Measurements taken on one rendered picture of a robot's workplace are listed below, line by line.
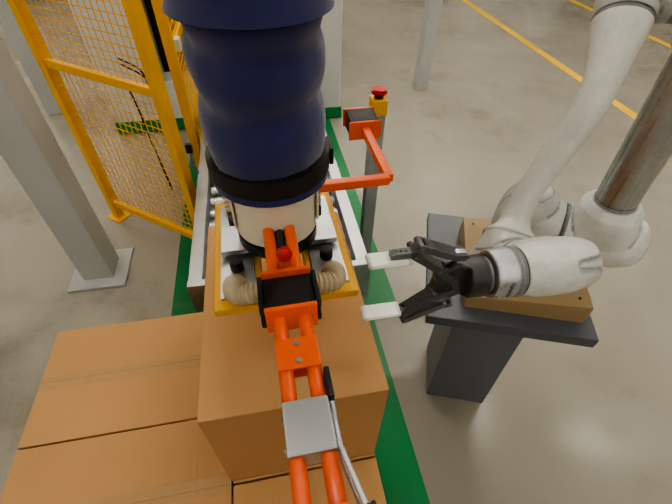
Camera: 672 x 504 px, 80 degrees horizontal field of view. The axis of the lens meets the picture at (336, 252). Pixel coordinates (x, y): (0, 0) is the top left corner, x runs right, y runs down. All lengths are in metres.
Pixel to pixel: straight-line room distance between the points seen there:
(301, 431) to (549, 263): 0.48
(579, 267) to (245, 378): 0.68
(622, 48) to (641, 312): 2.00
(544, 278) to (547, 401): 1.45
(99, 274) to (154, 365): 1.20
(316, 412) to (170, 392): 0.92
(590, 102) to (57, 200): 2.11
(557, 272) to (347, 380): 0.47
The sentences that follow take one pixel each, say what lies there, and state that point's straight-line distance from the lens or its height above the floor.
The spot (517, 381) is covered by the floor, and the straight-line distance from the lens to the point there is 2.16.
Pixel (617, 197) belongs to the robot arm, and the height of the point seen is 1.16.
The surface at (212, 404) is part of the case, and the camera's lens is 0.92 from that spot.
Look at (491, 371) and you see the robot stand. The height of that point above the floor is 0.28.
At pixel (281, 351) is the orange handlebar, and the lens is 0.60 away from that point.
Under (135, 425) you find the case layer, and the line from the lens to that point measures 1.42.
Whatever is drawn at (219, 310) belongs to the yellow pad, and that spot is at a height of 1.12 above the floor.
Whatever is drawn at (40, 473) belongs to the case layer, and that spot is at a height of 0.54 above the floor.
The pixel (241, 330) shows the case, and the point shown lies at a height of 0.94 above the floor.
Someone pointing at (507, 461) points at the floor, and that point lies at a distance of 1.98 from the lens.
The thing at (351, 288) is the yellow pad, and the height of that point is 1.12.
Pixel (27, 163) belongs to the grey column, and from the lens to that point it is 2.22.
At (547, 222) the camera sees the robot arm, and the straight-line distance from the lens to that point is 1.26.
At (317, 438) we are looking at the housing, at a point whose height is 1.25.
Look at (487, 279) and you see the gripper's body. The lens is 0.71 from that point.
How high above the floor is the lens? 1.76
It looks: 45 degrees down
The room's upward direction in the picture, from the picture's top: 1 degrees clockwise
